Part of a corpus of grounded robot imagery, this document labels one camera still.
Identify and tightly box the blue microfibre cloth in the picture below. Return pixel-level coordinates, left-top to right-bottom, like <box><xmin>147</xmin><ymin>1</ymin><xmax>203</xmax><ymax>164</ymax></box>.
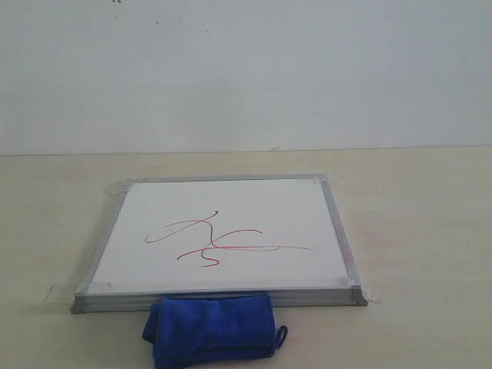
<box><xmin>142</xmin><ymin>295</ymin><xmax>288</xmax><ymax>368</ymax></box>

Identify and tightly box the white board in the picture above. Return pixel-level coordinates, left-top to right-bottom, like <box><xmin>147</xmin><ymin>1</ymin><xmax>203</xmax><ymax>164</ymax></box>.
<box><xmin>71</xmin><ymin>174</ymin><xmax>361</xmax><ymax>314</ymax></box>

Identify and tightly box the clear tape back right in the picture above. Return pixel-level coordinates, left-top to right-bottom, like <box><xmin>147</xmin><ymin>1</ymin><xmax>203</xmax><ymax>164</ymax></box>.
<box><xmin>296</xmin><ymin>174</ymin><xmax>344</xmax><ymax>186</ymax></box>

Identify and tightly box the clear tape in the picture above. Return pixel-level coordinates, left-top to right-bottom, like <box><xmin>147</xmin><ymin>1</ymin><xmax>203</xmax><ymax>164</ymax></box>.
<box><xmin>344</xmin><ymin>277</ymin><xmax>383</xmax><ymax>306</ymax></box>
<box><xmin>105</xmin><ymin>181</ymin><xmax>133</xmax><ymax>194</ymax></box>
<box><xmin>43</xmin><ymin>282</ymin><xmax>112</xmax><ymax>305</ymax></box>
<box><xmin>296</xmin><ymin>174</ymin><xmax>344</xmax><ymax>186</ymax></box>

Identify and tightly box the clear tape back left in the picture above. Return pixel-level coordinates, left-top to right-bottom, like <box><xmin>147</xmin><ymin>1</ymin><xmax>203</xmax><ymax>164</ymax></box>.
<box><xmin>105</xmin><ymin>181</ymin><xmax>133</xmax><ymax>194</ymax></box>

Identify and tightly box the clear tape front right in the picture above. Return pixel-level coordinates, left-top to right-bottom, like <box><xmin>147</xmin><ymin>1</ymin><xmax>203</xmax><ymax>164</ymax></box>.
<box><xmin>344</xmin><ymin>277</ymin><xmax>383</xmax><ymax>306</ymax></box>

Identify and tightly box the clear tape front left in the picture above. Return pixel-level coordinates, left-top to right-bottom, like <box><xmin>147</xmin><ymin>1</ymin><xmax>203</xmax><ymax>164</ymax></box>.
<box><xmin>43</xmin><ymin>282</ymin><xmax>112</xmax><ymax>305</ymax></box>

